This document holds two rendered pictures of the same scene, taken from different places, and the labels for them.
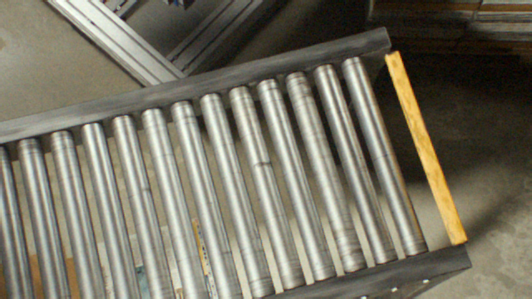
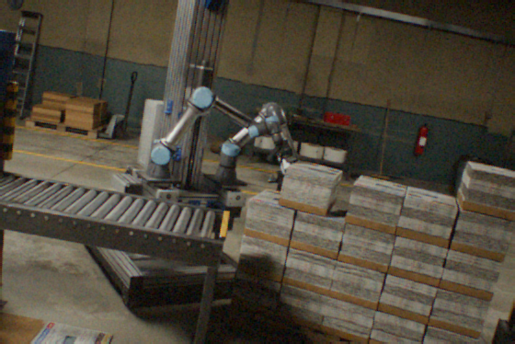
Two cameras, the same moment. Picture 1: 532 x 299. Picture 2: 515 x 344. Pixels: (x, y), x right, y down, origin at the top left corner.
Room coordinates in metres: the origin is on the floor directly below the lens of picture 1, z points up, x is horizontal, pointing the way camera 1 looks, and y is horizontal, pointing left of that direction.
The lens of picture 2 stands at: (-1.90, -1.08, 1.59)
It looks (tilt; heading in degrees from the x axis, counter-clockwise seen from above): 12 degrees down; 16
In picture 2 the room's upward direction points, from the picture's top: 10 degrees clockwise
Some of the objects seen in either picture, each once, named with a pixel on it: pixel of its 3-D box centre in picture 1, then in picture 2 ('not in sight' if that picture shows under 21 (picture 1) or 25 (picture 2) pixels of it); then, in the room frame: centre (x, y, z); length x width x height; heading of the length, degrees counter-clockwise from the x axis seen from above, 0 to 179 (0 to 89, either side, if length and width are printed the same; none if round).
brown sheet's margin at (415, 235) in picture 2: not in sight; (422, 229); (1.21, -1.29, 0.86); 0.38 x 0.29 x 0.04; 179
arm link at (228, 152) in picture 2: not in sight; (229, 154); (1.45, 0.02, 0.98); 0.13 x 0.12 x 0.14; 28
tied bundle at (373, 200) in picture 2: not in sight; (376, 203); (1.22, -1.00, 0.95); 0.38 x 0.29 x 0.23; 0
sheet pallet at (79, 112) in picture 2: not in sight; (70, 113); (5.71, 4.36, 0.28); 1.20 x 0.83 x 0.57; 108
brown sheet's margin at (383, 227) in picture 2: not in sight; (372, 217); (1.21, -1.00, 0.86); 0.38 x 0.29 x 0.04; 0
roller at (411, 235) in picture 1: (382, 154); (208, 227); (0.48, -0.25, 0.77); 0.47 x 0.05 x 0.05; 18
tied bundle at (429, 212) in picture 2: not in sight; (426, 215); (1.21, -1.29, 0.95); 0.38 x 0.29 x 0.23; 179
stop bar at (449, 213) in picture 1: (424, 144); (224, 224); (0.49, -0.33, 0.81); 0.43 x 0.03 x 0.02; 18
